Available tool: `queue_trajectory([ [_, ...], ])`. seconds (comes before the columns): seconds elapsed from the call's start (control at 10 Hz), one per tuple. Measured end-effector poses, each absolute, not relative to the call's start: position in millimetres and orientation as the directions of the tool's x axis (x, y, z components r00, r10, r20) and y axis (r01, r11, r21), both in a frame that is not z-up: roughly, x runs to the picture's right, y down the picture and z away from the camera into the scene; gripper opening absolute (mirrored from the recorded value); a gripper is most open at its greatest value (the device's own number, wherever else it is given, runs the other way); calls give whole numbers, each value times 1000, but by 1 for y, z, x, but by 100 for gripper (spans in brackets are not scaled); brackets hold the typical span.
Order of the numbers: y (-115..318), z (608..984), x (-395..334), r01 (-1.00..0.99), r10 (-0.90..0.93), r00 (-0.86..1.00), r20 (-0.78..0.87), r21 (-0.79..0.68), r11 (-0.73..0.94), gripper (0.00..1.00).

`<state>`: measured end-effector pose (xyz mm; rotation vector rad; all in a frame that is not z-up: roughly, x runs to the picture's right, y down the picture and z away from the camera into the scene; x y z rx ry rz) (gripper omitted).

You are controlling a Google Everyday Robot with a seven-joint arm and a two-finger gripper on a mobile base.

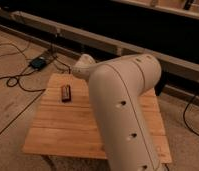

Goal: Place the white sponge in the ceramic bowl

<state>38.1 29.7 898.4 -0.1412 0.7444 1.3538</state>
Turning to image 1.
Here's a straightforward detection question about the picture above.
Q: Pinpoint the long wooden beam rail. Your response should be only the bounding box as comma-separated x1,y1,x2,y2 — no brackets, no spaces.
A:
0,9,199,81

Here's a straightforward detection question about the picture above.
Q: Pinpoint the blue power adapter box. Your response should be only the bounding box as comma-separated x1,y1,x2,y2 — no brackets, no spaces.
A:
29,56,51,70

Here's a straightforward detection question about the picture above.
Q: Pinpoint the black cable at right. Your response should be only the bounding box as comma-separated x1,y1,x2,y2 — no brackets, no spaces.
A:
182,79,199,168

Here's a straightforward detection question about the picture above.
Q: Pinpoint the black floor cable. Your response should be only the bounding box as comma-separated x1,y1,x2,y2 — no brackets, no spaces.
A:
0,39,72,142

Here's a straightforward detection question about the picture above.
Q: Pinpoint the wooden table board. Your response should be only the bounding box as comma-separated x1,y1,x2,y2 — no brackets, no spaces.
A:
22,72,173,165

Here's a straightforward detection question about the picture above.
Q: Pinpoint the small dark brown box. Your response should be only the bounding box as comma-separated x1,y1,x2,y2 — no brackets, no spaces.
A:
61,85,71,102

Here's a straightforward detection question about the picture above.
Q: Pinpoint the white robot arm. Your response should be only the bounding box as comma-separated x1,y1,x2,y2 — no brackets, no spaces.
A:
72,54,163,171

